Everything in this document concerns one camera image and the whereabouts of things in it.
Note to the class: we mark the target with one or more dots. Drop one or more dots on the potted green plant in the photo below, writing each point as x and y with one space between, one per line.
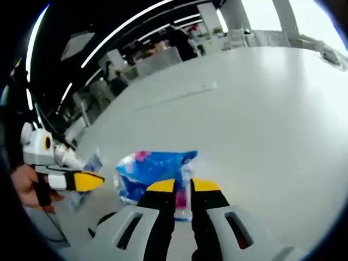
217 30

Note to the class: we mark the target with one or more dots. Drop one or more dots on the white chair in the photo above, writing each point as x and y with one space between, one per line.
236 39

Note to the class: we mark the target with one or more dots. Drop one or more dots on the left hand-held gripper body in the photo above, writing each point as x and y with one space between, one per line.
38 152

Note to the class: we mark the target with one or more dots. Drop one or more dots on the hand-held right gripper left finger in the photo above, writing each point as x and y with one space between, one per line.
157 223

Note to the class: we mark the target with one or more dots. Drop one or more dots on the ceiling vent panel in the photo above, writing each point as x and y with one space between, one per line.
77 46

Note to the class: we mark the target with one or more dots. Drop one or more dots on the blue tissue packet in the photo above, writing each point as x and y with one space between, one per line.
152 168

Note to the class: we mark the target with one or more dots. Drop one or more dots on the pale blue white packet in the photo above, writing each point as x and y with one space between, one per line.
93 163

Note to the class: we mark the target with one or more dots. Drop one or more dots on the person's left hand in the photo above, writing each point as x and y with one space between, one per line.
25 187

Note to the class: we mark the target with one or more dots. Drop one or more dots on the long ceiling light strip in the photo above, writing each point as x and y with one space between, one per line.
130 24

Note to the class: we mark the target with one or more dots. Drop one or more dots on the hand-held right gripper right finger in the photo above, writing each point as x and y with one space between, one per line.
209 225

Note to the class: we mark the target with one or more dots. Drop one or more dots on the white red packet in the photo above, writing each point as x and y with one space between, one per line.
70 160

